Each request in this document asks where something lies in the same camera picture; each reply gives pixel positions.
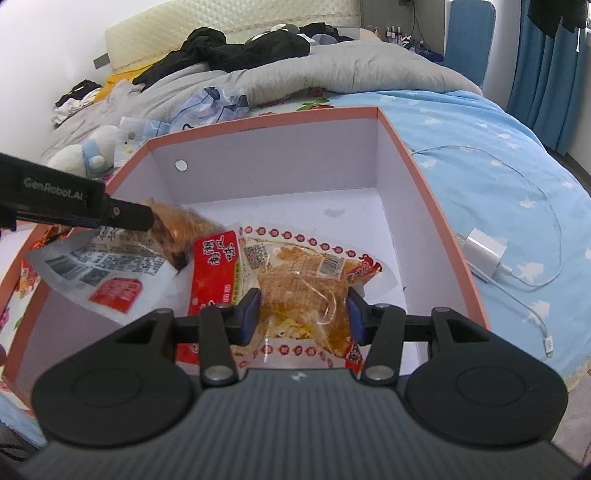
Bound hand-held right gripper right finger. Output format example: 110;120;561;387
347;287;497;387

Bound dark hanging clothes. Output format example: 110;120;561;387
526;0;591;38

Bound blue printed bedsheet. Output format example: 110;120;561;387
0;89;591;416

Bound black white cloth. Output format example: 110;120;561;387
245;22;315;47

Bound row of small bottles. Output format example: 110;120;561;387
373;23;416;48

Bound grey duvet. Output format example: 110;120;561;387
41;28;484;160

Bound blue chair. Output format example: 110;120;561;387
444;0;498;89

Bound pile of clothes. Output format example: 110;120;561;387
52;80;103;126

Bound black clothing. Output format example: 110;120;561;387
132;27;312;88

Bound white blue plush toy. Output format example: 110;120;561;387
47;124;136;179

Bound white charger adapter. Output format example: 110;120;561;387
456;228;509;281

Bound clear blue-printed plastic bag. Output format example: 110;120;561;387
170;85;253;134

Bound clear red-bordered snack packet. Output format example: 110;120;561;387
230;223;403;371

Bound clear brown snack packet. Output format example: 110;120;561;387
25;198;230;315

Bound red snack packet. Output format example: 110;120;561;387
178;230;246;366

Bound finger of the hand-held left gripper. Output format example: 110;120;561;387
108;198;157;230

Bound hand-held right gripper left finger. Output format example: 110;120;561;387
104;287;262;387

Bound blue curtain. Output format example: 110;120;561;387
505;0;591;158

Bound yellow cloth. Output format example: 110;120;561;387
95;69;148;101

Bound white charging cable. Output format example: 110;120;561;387
410;145;565;359

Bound cream padded headboard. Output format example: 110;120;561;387
104;0;362;75

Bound pink cardboard box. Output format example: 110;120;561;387
0;106;491;409

